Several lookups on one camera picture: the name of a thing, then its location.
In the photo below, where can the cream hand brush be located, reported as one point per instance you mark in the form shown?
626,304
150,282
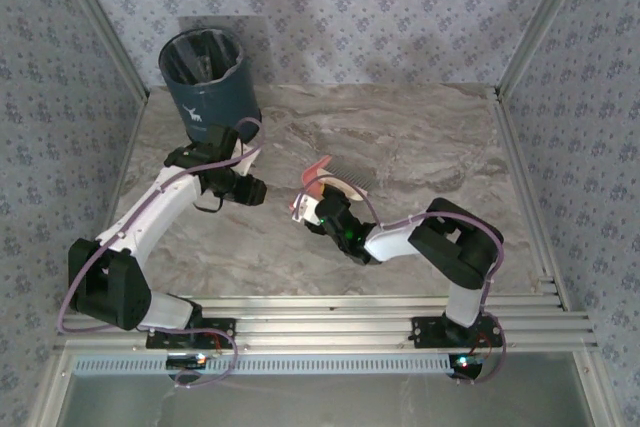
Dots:
350,178

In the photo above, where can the pink plastic dustpan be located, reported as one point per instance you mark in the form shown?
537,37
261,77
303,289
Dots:
312,174

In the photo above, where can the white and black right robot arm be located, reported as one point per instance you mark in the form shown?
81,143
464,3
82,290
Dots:
390,244

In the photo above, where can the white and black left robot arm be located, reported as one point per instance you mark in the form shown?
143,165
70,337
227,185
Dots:
150,207

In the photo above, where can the dark blue deer trash bin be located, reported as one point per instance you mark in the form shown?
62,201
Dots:
220,97

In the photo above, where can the clear plastic bin liner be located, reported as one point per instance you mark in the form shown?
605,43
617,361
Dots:
200,54

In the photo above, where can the grey sheet metal panel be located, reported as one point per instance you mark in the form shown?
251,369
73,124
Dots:
325,404

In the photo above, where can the small controller board with LEDs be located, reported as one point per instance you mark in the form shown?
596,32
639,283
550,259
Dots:
465,364
187,361

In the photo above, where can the aluminium extrusion rail bed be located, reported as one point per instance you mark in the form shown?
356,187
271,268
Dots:
325,319

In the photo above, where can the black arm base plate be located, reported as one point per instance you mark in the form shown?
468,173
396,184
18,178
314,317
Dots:
425,327
222,328

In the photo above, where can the aluminium frame post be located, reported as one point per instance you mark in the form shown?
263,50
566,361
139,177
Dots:
102,22
542,22

